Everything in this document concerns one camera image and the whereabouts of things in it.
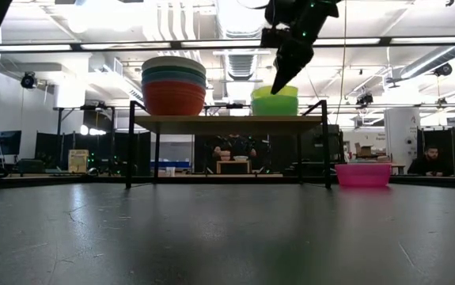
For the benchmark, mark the brown cardboard box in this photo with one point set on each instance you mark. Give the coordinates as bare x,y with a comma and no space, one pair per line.
365,149

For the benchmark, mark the dark computer monitor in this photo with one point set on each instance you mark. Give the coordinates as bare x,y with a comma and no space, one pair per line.
3,142

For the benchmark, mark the small yellow translucent bowl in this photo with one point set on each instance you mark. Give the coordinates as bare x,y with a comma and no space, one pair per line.
260,92

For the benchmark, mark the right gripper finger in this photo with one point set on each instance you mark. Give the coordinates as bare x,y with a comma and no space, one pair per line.
292,63

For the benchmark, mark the white pillar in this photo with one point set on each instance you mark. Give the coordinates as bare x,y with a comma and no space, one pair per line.
399,138

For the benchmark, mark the large white bowl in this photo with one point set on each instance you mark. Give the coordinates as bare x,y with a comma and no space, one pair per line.
173,62

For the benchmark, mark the black overhead crossbar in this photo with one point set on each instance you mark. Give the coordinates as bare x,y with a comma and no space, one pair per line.
132,44

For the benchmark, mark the yellowish cardboard box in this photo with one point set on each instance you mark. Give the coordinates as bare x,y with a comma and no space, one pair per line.
78,160

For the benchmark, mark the black hanging spotlight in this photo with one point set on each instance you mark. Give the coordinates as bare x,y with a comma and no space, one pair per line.
28,80
363,99
443,69

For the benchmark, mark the small pink translucent bowl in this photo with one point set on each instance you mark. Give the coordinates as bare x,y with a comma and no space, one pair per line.
363,175

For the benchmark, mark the small green translucent bowl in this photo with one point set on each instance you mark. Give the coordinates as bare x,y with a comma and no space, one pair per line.
274,107

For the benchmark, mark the person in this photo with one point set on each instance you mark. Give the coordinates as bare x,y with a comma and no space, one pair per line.
235,146
431,164

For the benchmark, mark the black table mat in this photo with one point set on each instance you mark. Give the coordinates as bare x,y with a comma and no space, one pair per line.
227,237

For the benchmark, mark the large red bowl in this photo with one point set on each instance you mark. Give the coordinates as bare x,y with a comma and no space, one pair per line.
173,101

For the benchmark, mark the small wooden table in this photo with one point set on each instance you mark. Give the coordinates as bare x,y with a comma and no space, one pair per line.
233,163

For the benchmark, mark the wooden shelf black metal legs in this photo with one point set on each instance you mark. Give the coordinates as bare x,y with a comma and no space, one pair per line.
227,124

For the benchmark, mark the large teal bowl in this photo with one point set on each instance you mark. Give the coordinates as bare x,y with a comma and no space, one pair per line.
173,70

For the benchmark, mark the silver ventilation duct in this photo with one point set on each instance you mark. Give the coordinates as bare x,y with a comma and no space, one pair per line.
243,63

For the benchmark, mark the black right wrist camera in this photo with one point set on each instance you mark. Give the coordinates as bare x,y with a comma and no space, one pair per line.
274,37

